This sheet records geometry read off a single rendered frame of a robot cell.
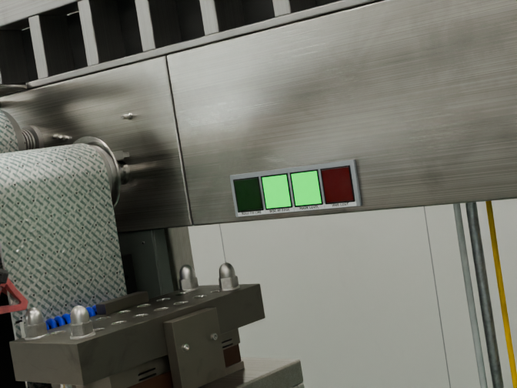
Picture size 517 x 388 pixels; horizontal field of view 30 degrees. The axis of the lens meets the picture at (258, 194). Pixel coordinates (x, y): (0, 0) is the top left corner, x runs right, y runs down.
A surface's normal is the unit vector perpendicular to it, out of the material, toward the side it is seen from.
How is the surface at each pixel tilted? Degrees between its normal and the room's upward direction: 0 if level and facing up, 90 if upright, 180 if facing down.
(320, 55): 90
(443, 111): 90
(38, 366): 90
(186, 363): 90
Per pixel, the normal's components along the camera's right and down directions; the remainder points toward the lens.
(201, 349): 0.76, -0.08
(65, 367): -0.64, 0.14
